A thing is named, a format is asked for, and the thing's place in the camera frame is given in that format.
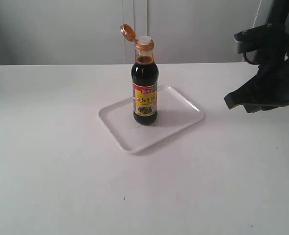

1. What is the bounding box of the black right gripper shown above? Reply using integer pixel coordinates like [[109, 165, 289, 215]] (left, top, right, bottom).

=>
[[224, 47, 289, 113]]

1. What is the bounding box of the dark soy sauce bottle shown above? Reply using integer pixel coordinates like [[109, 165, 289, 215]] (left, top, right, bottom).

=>
[[120, 24, 159, 125]]

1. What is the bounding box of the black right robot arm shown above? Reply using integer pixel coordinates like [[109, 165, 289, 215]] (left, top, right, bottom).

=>
[[224, 0, 289, 113]]

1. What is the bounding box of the white rectangular plastic tray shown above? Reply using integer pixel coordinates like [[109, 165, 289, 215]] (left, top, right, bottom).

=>
[[98, 85, 205, 154]]

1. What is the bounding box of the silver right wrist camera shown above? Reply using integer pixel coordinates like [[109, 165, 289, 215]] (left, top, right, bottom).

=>
[[234, 23, 289, 54]]

